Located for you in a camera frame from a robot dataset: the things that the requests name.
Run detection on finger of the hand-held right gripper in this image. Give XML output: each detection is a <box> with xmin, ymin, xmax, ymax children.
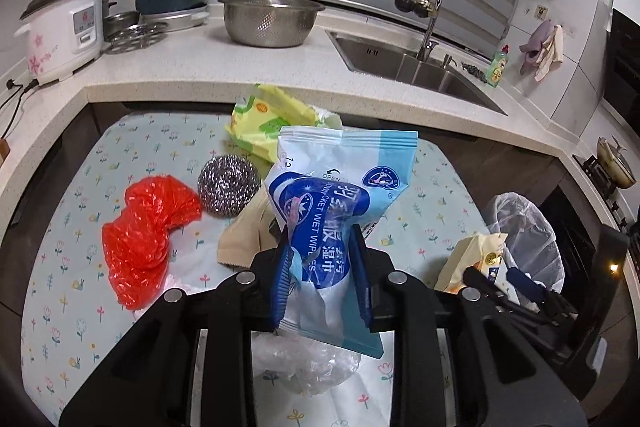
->
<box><xmin>462</xmin><ymin>267</ymin><xmax>556</xmax><ymax>328</ymax></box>
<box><xmin>507</xmin><ymin>269</ymin><xmax>576</xmax><ymax>318</ymax></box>

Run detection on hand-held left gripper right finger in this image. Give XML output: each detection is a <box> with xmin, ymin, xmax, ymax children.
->
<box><xmin>349</xmin><ymin>226</ymin><xmax>588</xmax><ymax>427</ymax></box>

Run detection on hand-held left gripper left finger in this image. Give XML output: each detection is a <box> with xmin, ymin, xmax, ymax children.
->
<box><xmin>59</xmin><ymin>241</ymin><xmax>302</xmax><ymax>427</ymax></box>

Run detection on beige snack packet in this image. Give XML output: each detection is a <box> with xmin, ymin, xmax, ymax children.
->
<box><xmin>435</xmin><ymin>232</ymin><xmax>521</xmax><ymax>303</ymax></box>

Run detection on trash bin with clear liner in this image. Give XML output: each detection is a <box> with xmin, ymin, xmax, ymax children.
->
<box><xmin>482</xmin><ymin>192</ymin><xmax>566</xmax><ymax>303</ymax></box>

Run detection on blue wet wipes packet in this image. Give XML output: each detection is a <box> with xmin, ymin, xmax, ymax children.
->
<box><xmin>262</xmin><ymin>124</ymin><xmax>418</xmax><ymax>358</ymax></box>

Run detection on yellow green tissue packet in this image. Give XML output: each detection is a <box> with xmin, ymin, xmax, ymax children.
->
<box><xmin>225</xmin><ymin>84</ymin><xmax>326</xmax><ymax>165</ymax></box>

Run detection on white paper towel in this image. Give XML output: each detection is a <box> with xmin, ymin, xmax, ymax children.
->
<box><xmin>310</xmin><ymin>104</ymin><xmax>345</xmax><ymax>131</ymax></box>

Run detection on brown paper bag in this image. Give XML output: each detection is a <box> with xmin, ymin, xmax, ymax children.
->
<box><xmin>216</xmin><ymin>192</ymin><xmax>291</xmax><ymax>269</ymax></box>

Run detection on clear plastic bag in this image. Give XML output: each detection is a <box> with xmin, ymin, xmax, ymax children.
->
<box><xmin>250</xmin><ymin>329</ymin><xmax>362</xmax><ymax>395</ymax></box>

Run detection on steel wool scrubber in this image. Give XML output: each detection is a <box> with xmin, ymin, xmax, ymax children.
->
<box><xmin>196</xmin><ymin>156</ymin><xmax>262</xmax><ymax>219</ymax></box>

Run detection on black gas stove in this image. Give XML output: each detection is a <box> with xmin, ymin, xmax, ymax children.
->
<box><xmin>572</xmin><ymin>152</ymin><xmax>631</xmax><ymax>228</ymax></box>

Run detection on red plastic bag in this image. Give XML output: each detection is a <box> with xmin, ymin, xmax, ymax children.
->
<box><xmin>101</xmin><ymin>174</ymin><xmax>203</xmax><ymax>312</ymax></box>

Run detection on green dish soap bottle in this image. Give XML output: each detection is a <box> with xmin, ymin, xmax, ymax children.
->
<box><xmin>484</xmin><ymin>45</ymin><xmax>511</xmax><ymax>88</ymax></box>

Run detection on stainless steel sink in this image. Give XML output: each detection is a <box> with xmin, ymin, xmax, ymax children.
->
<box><xmin>325</xmin><ymin>29</ymin><xmax>506</xmax><ymax>114</ymax></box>

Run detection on dark scouring pad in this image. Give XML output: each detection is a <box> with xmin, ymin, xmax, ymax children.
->
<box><xmin>460</xmin><ymin>62</ymin><xmax>488</xmax><ymax>82</ymax></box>

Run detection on floral tablecloth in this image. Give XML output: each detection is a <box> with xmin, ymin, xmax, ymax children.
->
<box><xmin>20</xmin><ymin>109</ymin><xmax>493</xmax><ymax>427</ymax></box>

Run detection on beige hanging cloth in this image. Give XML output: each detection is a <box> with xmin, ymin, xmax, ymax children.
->
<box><xmin>534</xmin><ymin>24</ymin><xmax>565</xmax><ymax>82</ymax></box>

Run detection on black range hood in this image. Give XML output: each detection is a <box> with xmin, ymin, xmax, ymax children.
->
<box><xmin>602</xmin><ymin>7</ymin><xmax>640</xmax><ymax>118</ymax></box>

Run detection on purple hanging cloth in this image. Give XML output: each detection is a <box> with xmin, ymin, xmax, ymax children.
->
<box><xmin>519</xmin><ymin>19</ymin><xmax>557</xmax><ymax>75</ymax></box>

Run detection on chrome faucet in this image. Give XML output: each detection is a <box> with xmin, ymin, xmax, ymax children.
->
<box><xmin>395</xmin><ymin>0</ymin><xmax>446</xmax><ymax>62</ymax></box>

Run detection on steel colander bowl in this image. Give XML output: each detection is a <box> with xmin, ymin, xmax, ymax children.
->
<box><xmin>217</xmin><ymin>0</ymin><xmax>326</xmax><ymax>48</ymax></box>

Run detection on metal tray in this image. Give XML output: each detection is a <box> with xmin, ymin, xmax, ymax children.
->
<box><xmin>140</xmin><ymin>2</ymin><xmax>210</xmax><ymax>32</ymax></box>

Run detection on round metal steamer rack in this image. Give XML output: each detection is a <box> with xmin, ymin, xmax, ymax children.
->
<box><xmin>104</xmin><ymin>22</ymin><xmax>170</xmax><ymax>54</ymax></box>

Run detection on stacked steel pots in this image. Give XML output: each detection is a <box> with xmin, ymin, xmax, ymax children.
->
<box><xmin>101</xmin><ymin>0</ymin><xmax>142</xmax><ymax>44</ymax></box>

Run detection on white rice cooker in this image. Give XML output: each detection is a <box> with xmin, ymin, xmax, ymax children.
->
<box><xmin>14</xmin><ymin>0</ymin><xmax>113</xmax><ymax>86</ymax></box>

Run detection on black power cable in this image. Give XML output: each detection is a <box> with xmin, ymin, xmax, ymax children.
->
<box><xmin>0</xmin><ymin>78</ymin><xmax>40</xmax><ymax>140</ymax></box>

